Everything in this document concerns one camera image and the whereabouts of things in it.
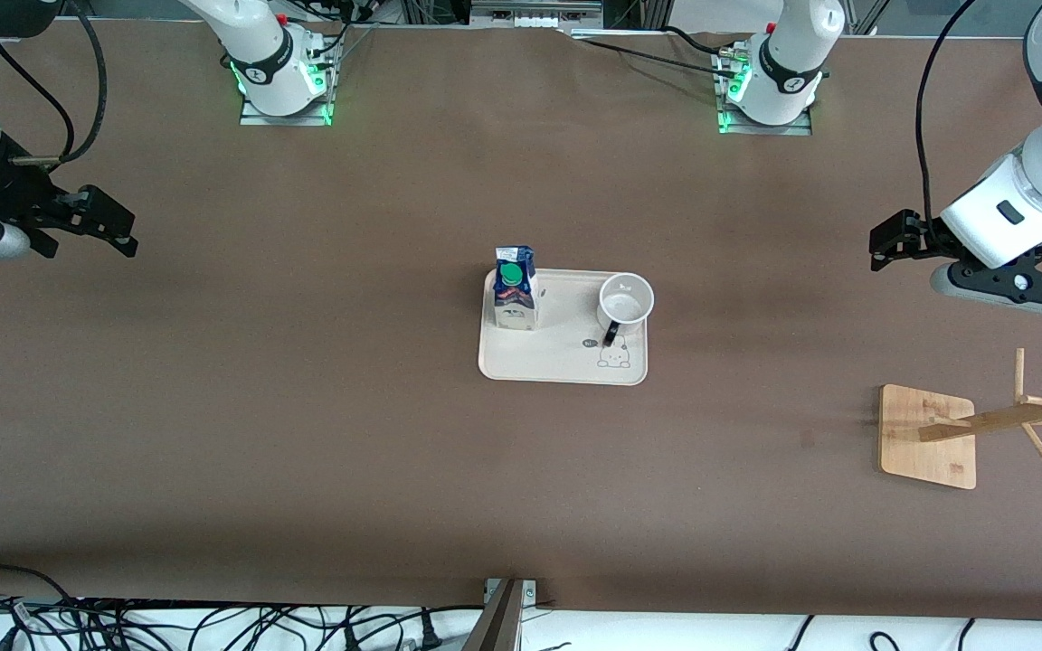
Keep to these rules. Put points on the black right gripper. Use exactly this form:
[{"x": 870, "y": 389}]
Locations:
[{"x": 7, "y": 187}]

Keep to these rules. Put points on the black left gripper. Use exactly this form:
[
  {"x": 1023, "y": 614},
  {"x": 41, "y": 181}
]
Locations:
[{"x": 923, "y": 237}]

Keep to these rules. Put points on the blue white milk carton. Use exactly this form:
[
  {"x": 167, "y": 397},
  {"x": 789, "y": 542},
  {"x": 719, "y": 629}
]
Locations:
[{"x": 516, "y": 303}]

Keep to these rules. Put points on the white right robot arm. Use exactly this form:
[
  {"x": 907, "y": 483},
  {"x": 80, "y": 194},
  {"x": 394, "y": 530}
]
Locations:
[{"x": 263, "y": 54}]

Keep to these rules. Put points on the wooden cup rack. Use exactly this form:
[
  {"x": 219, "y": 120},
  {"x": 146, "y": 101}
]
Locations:
[{"x": 928, "y": 443}]

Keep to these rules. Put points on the white strip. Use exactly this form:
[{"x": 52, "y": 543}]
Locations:
[{"x": 620, "y": 34}]

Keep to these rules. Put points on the cream rabbit print tray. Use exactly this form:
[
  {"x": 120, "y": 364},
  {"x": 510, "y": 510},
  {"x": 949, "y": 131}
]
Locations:
[{"x": 557, "y": 353}]

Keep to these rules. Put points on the brown table cover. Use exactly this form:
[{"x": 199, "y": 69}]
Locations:
[{"x": 394, "y": 470}]

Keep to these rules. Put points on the grey device box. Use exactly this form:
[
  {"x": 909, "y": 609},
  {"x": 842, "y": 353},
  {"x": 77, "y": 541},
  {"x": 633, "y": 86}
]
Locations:
[{"x": 535, "y": 11}]

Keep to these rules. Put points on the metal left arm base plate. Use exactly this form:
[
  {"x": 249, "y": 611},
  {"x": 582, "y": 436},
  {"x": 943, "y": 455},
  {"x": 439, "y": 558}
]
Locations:
[{"x": 797, "y": 129}]

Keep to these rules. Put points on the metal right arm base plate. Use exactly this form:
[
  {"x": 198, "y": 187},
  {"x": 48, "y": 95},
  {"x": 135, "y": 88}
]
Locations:
[{"x": 254, "y": 119}]

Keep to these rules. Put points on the grey metal post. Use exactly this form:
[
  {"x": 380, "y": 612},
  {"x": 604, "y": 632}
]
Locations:
[{"x": 498, "y": 624}]

